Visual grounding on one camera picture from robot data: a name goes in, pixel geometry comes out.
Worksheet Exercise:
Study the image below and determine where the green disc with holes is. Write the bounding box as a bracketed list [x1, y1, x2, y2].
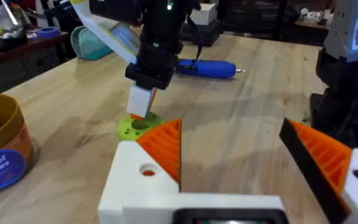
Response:
[116, 111, 165, 142]

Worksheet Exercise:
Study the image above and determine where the white orange left gripper left finger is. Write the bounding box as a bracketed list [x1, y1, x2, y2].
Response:
[97, 118, 182, 224]

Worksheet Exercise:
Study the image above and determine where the blue tape roll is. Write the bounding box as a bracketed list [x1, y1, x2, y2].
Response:
[35, 26, 62, 40]

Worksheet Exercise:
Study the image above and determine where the brown toy tub with blue label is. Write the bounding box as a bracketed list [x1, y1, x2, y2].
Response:
[0, 93, 34, 197]

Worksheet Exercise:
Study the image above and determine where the white box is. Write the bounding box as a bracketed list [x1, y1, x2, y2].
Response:
[188, 2, 218, 26]

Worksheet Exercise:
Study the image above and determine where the white orange left gripper right finger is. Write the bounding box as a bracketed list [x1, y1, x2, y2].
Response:
[278, 117, 358, 224]

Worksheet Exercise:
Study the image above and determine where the brown side table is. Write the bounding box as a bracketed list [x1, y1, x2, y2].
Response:
[0, 30, 71, 94]

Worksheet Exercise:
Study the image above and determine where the teal soft bag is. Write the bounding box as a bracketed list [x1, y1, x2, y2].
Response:
[70, 26, 114, 61]

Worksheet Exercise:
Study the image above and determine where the black case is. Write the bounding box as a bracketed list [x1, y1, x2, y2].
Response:
[180, 18, 224, 48]

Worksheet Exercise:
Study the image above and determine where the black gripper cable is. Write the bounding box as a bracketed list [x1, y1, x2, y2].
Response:
[186, 14, 204, 68]

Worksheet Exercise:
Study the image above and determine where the blue electric screwdriver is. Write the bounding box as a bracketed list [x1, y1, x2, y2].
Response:
[175, 58, 246, 80]

